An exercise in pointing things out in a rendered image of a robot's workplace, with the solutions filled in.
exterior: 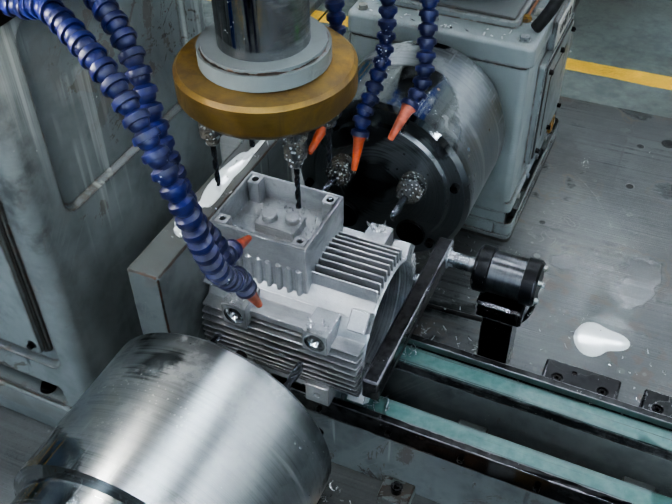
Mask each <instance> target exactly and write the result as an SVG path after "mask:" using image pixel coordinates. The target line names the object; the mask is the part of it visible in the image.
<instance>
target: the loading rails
mask: <svg viewBox="0 0 672 504"><path fill-rule="evenodd" d="M413 343H414V344H413ZM411 345H412V348H411ZM414 345H415V346H416V347H417V348H416V347H415V346H414ZM409 348H410V349H411V350H410V349H409ZM412 349H413V350H416V355H415V351H412ZM411 352H412V353H411ZM403 353H404V354H405V349H404V351H403ZM410 353H411V354H410ZM406 354H407V355H406ZM406 354H405V355H403V354H402V355H401V357H400V359H399V360H398V362H397V364H396V366H395V368H394V370H393V372H392V374H391V376H390V378H389V380H388V382H387V384H386V386H385V388H384V389H383V391H382V393H381V395H380V397H379V399H380V402H379V399H378V400H377V401H378V402H379V403H373V402H376V401H375V400H373V399H370V400H369V402H368V403H367V404H368V405H372V406H367V405H366V404H364V405H361V404H359V403H356V402H353V401H350V400H348V399H347V395H346V397H345V398H344V400H343V399H340V398H337V397H335V396H334V398H333V400H332V402H331V404H330V405H329V406H325V405H323V404H320V403H317V402H314V401H312V400H309V399H306V390H305V385H304V384H302V385H301V383H298V382H296V381H295V382H293V383H292V385H291V391H290V392H291V393H292V394H293V395H294V396H295V397H296V398H297V399H298V400H299V401H300V402H301V403H302V405H303V406H304V407H305V408H306V409H307V411H308V412H309V413H310V415H311V416H312V418H313V419H314V421H315V422H316V424H317V426H318V427H319V428H321V429H322V430H323V432H324V434H323V437H324V439H325V442H326V444H327V447H328V450H329V453H330V457H331V462H334V463H336V464H339V465H342V466H344V467H347V468H349V469H352V470H355V471H357V472H360V473H362V474H365V475H368V476H370V477H373V478H375V479H378V480H380V481H383V484H382V486H381V488H380V490H379V492H378V494H377V503H378V504H411V502H412V500H413V498H414V495H415V494H417V495H419V496H422V497H425V498H427V499H430V500H432V501H435V502H438V503H440V504H672V417H669V416H666V415H663V414H660V413H656V412H653V411H650V410H647V409H644V408H641V407H638V406H635V405H632V404H629V403H625V402H622V401H619V400H616V399H613V398H610V397H607V396H604V395H601V394H598V393H594V392H591V391H588V390H585V389H582V388H579V387H576V386H573V385H570V384H567V383H563V382H560V381H557V380H554V379H551V378H548V377H545V376H542V375H539V374H536V373H532V372H529V371H526V370H523V369H520V368H517V367H514V366H511V365H508V364H505V363H502V362H498V361H495V360H492V359H489V358H486V357H483V356H480V355H477V354H474V353H471V352H467V351H464V350H461V349H458V348H455V347H452V346H449V345H446V344H443V343H440V342H436V341H433V340H430V339H427V338H424V337H421V336H418V335H415V334H412V335H411V337H410V339H409V341H408V343H407V345H406ZM408 354H409V355H410V356H409V355H408ZM405 360H406V361H405ZM404 361H405V363H404ZM387 395H389V396H387ZM383 396H384V397H386V396H387V398H388V399H390V400H389V404H388V407H390V408H389V409H388V410H387V411H385V409H386V407H385V406H386V405H387V402H388V399H387V398H384V399H383ZM373 404H374V408H373ZM363 406H365V407H363ZM366 406H367V407H368V408H367V407H366ZM388 407H387V408H388ZM374 409H375V411H374Z"/></svg>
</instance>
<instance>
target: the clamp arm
mask: <svg viewBox="0 0 672 504"><path fill-rule="evenodd" d="M453 245H454V241H453V240H451V239H447V238H444V237H439V239H438V241H437V243H436V245H435V246H434V248H433V250H432V252H431V254H430V256H429V257H428V259H427V261H426V263H425V265H424V266H423V268H422V270H421V272H420V274H417V273H415V275H414V277H413V278H412V288H411V290H410V292H409V294H408V296H407V298H406V299H405V301H404V303H403V305H402V307H401V309H400V310H399V312H398V314H397V316H396V318H395V320H394V321H393V323H392V325H391V327H390V329H389V331H388V332H387V334H386V336H385V338H384V340H383V342H382V343H381V345H380V347H379V349H378V351H377V353H376V354H375V356H374V358H373V360H372V362H371V364H370V363H366V364H365V365H364V367H363V369H362V396H364V397H367V398H370V399H373V400H376V401H377V400H378V399H379V397H380V395H381V393H382V391H383V389H384V388H385V386H386V384H387V382H388V380H389V378H390V376H391V374H392V372H393V370H394V368H395V366H396V364H397V362H398V360H399V359H400V357H401V355H402V353H403V351H404V349H405V347H406V345H407V343H408V341H409V339H410V337H411V335H412V333H413V331H414V330H415V328H416V326H417V324H418V322H419V320H420V318H421V316H422V314H423V312H424V310H425V308H426V306H427V304H428V302H429V301H430V299H431V297H432V295H433V293H434V291H435V289H436V287H437V285H438V283H439V281H440V279H441V277H442V275H443V273H444V272H445V270H446V269H447V268H448V267H453V266H452V264H450V263H447V260H448V261H450V262H453V261H454V256H450V255H449V254H454V255H455V254H456V253H457V252H454V251H453ZM450 252H451V253H450Z"/></svg>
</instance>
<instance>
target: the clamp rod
mask: <svg viewBox="0 0 672 504"><path fill-rule="evenodd" d="M449 255H450V256H454V261H453V262H450V261H448V260H447V263H450V264H452V266H453V268H456V269H460V270H463V271H467V272H470V273H472V269H473V265H474V262H475V259H476V258H475V257H472V256H468V255H465V254H461V253H458V252H457V253H456V254H455V255H454V254H449Z"/></svg>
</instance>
